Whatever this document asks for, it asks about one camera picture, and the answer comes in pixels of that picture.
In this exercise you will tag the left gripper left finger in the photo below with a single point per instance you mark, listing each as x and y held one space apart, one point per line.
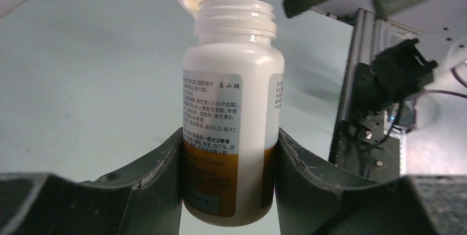
143 197

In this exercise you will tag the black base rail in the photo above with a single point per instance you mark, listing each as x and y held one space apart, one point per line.
361 141

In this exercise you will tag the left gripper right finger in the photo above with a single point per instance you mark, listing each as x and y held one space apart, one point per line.
315 197

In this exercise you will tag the white pill bottle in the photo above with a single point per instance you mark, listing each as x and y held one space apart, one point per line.
232 96

